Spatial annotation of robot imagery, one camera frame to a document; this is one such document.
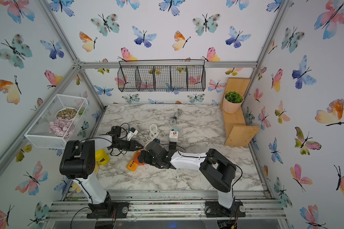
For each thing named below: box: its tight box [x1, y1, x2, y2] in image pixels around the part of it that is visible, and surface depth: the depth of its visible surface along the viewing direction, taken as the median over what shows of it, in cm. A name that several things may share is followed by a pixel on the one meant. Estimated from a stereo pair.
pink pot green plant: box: [222, 90, 245, 114], surface depth 103 cm
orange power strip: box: [126, 149, 141, 172], surface depth 88 cm
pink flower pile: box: [48, 117, 75, 140], surface depth 64 cm
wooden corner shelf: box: [221, 77, 260, 147], surface depth 102 cm
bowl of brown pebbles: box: [55, 107, 78, 121], surface depth 71 cm
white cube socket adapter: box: [169, 130, 179, 143], surface depth 95 cm
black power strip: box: [168, 141, 177, 150], surface depth 97 cm
